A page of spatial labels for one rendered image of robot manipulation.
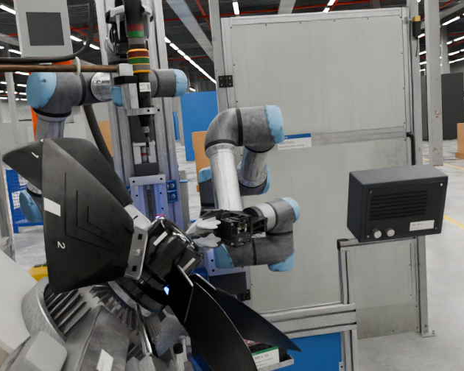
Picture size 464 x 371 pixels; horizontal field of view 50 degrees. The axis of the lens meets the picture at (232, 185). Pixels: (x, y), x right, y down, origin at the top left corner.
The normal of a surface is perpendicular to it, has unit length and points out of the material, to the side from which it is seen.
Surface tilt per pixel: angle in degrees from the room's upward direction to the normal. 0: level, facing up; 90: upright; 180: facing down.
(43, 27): 90
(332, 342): 90
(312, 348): 90
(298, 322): 90
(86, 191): 77
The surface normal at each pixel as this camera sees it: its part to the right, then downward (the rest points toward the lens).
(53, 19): 0.43, 0.08
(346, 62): 0.12, 0.12
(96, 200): 0.92, -0.24
